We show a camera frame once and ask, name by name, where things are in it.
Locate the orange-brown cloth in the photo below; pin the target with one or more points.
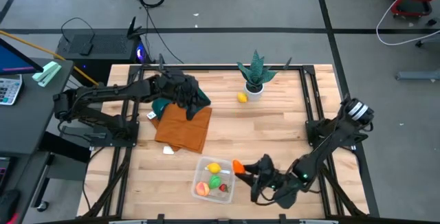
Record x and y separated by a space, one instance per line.
182 131

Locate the black aluminium table frame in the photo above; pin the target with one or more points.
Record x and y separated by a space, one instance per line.
220 68

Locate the yellow toy lemon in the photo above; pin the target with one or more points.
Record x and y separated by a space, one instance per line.
214 168
242 97

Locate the mint green stapler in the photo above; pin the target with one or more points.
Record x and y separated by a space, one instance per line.
46 74

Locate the green toy fruit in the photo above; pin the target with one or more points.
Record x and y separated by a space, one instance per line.
214 181

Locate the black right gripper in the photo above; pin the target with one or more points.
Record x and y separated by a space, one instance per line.
266 176

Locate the clear plastic tupperware container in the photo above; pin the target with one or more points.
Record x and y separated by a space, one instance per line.
227 198

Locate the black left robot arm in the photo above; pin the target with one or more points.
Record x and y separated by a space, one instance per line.
113 91

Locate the computer monitor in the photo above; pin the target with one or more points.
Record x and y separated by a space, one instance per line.
13 60

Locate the grey table foot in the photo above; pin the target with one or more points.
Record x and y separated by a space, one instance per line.
417 75

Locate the dark teal cloth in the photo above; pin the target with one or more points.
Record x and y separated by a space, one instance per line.
159 105

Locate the black computer tower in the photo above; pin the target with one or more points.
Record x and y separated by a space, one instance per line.
99 45

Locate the potted plant in white pot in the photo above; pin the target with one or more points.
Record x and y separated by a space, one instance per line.
256 76

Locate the orange toy vegetable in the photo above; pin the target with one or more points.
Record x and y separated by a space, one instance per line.
238 166

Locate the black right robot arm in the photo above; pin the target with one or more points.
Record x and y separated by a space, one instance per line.
330 141

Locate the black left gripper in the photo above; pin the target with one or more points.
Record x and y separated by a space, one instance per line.
178 86

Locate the small white object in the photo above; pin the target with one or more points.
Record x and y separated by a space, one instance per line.
168 150

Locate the red toy strawberry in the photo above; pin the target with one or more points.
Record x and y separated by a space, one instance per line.
223 187

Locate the toy peach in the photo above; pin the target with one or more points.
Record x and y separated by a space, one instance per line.
202 189

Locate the grey calculator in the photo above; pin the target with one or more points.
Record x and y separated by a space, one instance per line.
8 90

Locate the black desk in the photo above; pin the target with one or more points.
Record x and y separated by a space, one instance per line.
31 128

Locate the small white tag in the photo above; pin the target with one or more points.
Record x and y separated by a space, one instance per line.
151 115

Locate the black wifi antenna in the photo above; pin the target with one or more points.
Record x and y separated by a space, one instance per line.
131 28

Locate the small black box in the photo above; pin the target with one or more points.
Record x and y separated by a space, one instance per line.
86 48

